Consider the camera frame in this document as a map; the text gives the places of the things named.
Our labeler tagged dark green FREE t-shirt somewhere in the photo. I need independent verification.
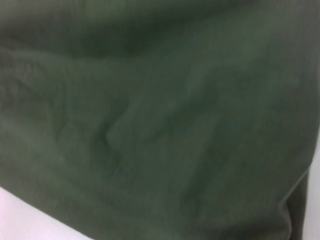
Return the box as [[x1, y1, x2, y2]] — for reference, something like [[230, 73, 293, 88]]
[[0, 0, 320, 240]]

